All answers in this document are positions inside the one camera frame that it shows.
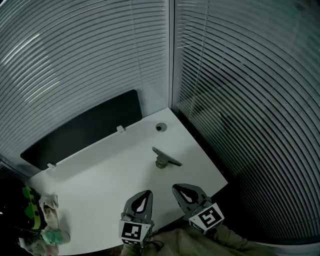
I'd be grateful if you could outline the beige cloth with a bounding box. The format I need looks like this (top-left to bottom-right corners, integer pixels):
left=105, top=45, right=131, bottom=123
left=39, top=192, right=61, bottom=230

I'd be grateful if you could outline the dark window blind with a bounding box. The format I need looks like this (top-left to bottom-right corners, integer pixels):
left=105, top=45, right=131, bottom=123
left=172, top=0, right=320, bottom=241

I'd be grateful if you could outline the black desk divider panel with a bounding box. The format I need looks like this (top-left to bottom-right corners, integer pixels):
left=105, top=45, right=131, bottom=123
left=19, top=89, right=143, bottom=171

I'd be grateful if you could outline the grey metal bracket part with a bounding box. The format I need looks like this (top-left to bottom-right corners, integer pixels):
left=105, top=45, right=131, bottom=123
left=151, top=146, right=183, bottom=170

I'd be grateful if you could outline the black bag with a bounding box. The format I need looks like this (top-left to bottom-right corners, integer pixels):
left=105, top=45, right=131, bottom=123
left=0, top=173, right=43, bottom=251

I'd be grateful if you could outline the teal crumpled item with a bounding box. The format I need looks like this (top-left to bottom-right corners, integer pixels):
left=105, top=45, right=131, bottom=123
left=41, top=230, right=63, bottom=246

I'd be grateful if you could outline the green and black patterned item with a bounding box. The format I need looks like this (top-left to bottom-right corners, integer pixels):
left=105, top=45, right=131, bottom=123
left=21, top=186, right=48, bottom=230

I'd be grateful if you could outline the white window ledge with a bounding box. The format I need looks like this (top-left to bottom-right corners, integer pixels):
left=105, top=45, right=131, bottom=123
left=249, top=238, right=320, bottom=256

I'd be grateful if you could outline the thin black cable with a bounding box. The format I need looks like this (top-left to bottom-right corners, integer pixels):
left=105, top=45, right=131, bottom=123
left=148, top=239, right=164, bottom=251

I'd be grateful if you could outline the person's right forearm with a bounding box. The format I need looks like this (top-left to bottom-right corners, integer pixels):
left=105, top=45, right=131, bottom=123
left=207, top=223, right=276, bottom=256

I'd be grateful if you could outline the person's beige jacket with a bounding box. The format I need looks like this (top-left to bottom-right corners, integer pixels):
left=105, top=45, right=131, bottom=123
left=146, top=221, right=226, bottom=256

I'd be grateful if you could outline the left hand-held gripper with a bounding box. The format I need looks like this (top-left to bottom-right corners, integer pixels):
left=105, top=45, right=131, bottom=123
left=118, top=190, right=155, bottom=248

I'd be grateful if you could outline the person's left forearm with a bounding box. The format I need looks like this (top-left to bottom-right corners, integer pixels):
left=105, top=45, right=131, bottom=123
left=121, top=243, right=151, bottom=256

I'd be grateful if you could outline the wide window blind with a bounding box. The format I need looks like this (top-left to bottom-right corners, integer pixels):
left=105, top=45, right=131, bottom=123
left=0, top=0, right=171, bottom=181

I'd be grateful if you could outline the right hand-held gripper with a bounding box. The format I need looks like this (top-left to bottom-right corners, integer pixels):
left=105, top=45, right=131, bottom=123
left=172, top=183, right=225, bottom=235

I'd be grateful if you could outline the grey window frame post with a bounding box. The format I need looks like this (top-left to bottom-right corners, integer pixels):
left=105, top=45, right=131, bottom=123
left=164, top=0, right=177, bottom=111

